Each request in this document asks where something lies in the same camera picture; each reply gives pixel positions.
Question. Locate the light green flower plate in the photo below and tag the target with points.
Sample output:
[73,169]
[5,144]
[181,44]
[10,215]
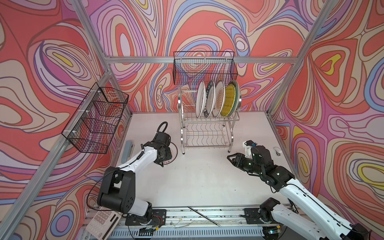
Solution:
[238,96]

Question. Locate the silver two-tier dish rack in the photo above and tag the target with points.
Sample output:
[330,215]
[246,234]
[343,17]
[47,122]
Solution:
[199,133]

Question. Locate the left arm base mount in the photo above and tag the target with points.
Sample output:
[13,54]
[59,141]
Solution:
[152,218]

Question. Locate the black thin rod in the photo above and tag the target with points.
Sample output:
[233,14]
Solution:
[205,217]

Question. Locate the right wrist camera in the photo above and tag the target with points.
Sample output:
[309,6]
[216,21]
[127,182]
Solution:
[248,145]

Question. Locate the white black-rim plate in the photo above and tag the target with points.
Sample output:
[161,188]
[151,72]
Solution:
[201,99]

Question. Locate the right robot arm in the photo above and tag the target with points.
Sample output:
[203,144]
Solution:
[321,222]

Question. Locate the dark green rim plate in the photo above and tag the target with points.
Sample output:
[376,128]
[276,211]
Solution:
[211,93]

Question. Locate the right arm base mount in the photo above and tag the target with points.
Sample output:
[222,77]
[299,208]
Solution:
[259,216]

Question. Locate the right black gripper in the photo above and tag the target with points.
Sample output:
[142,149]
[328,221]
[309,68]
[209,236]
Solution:
[237,161]

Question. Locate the small white clip object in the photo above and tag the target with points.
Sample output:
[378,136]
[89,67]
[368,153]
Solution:
[278,151]

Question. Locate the yellow woven pattern plate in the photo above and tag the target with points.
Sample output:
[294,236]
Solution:
[230,95]

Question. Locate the black wire basket wall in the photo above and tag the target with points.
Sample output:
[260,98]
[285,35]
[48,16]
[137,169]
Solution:
[190,68]
[96,120]

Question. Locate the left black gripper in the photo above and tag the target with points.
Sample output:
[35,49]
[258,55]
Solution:
[168,156]

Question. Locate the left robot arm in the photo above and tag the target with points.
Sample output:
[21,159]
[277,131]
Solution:
[118,186]

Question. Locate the black wire basket back wall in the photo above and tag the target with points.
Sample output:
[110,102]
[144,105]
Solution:
[190,68]

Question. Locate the black wire basket left wall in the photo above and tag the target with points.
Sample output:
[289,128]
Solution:
[96,120]

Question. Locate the orange sunburst plate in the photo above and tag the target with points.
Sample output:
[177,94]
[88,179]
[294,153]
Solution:
[174,153]
[219,100]

